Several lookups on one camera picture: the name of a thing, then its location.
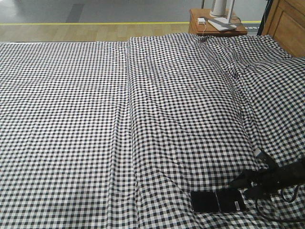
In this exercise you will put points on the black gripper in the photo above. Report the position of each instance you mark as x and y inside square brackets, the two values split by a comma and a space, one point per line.
[268, 181]

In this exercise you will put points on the black foldable smartphone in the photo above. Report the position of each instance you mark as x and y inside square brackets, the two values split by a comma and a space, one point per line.
[220, 201]

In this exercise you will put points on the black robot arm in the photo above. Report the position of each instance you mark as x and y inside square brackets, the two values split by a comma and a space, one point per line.
[296, 169]

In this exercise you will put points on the black white checkered bed sheet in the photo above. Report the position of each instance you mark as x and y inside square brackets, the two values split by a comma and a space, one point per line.
[116, 135]

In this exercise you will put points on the wooden nightstand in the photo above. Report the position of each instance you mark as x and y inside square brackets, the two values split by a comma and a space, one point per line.
[208, 29]

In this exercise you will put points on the wooden headboard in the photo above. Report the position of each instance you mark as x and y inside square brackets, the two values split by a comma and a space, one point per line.
[286, 24]

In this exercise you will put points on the white charger adapter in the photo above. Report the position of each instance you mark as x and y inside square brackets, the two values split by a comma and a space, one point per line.
[201, 21]

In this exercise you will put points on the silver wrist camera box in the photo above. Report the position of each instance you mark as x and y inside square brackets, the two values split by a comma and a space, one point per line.
[259, 153]

